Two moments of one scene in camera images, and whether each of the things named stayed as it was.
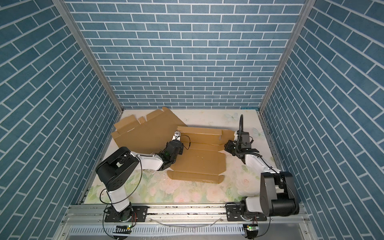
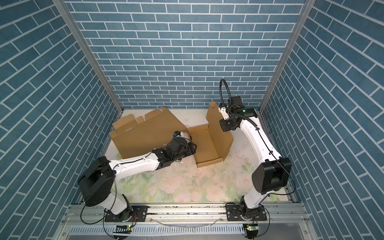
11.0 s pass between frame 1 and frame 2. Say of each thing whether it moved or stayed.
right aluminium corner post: stayed
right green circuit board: stayed
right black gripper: moved
